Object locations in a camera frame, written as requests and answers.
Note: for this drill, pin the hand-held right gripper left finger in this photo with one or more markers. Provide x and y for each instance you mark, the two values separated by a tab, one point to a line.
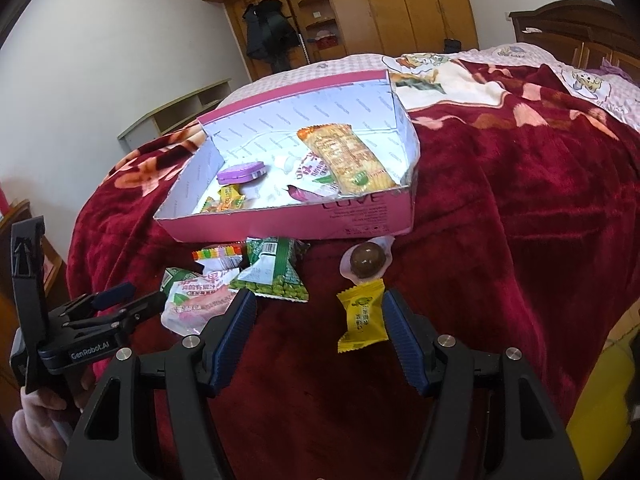
235	340

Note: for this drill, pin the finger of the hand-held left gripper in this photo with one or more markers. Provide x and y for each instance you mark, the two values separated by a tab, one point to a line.
142	310
115	295

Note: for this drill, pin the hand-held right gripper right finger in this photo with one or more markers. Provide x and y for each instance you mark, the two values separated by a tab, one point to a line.
405	340

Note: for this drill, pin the plain yellow candy packet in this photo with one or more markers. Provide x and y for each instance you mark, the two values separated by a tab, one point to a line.
361	320

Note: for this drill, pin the green pea packet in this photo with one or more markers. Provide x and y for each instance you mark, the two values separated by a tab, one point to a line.
177	276
272	270

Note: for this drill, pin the pink sausage packet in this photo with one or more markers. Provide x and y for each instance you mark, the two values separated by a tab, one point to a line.
312	180
200	305

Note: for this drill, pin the egg-shaped candy cup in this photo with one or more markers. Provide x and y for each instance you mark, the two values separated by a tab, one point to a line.
367	259

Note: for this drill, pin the rainbow candy strip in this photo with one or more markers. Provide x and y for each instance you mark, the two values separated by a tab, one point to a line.
217	251

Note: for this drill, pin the pink cardboard box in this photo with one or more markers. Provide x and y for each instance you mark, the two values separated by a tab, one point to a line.
350	220

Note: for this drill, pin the yellow striped candy packet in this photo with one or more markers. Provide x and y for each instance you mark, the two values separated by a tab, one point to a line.
231	199

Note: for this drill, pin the purple oval tin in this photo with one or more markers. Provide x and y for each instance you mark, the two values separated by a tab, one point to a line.
240	172

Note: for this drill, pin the corn snack packet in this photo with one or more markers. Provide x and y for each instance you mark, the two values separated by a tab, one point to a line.
345	157

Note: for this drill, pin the person's left hand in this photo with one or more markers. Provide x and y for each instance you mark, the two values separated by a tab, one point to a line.
40	425

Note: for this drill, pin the wooden nightstand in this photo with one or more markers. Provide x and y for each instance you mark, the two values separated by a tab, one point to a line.
47	260

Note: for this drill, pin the red floral blanket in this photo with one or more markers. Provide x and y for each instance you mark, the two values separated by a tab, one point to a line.
500	210

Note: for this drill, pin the low white shelf unit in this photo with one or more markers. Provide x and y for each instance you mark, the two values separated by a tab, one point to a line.
170	110

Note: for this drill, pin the yellow plastic object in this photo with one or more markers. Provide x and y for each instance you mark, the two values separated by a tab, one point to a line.
600	410

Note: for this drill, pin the small black object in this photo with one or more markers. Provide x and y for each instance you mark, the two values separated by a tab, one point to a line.
452	45

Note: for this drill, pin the black hanging jackets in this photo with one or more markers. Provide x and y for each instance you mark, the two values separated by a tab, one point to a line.
270	35

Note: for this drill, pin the red pot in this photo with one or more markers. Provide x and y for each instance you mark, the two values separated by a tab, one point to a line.
326	39

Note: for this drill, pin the white paper slip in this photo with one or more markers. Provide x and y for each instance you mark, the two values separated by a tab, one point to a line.
531	31

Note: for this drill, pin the wooden wardrobe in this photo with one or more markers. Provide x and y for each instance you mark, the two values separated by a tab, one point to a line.
400	5

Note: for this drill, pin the purple cloth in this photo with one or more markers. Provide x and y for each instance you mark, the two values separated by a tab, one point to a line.
612	67

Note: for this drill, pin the dark wooden headboard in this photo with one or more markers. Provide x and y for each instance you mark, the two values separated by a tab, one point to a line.
575	25

